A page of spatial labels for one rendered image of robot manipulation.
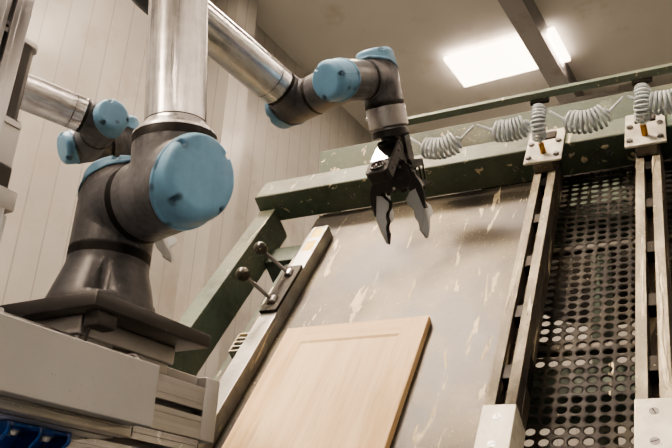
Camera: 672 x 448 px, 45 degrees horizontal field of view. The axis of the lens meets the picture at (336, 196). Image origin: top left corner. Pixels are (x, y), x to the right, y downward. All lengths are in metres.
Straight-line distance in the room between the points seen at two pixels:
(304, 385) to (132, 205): 0.85
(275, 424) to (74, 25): 5.12
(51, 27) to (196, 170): 5.37
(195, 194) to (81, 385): 0.30
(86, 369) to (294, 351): 1.10
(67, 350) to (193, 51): 0.48
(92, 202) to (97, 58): 5.49
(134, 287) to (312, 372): 0.81
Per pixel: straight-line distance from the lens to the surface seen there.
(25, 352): 0.84
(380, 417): 1.66
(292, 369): 1.89
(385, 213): 1.51
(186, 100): 1.12
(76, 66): 6.45
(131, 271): 1.13
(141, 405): 0.95
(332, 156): 3.06
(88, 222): 1.16
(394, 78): 1.51
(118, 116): 1.75
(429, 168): 2.38
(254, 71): 1.45
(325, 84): 1.42
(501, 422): 1.48
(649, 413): 1.44
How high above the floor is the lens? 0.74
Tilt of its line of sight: 25 degrees up
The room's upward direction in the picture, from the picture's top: 3 degrees clockwise
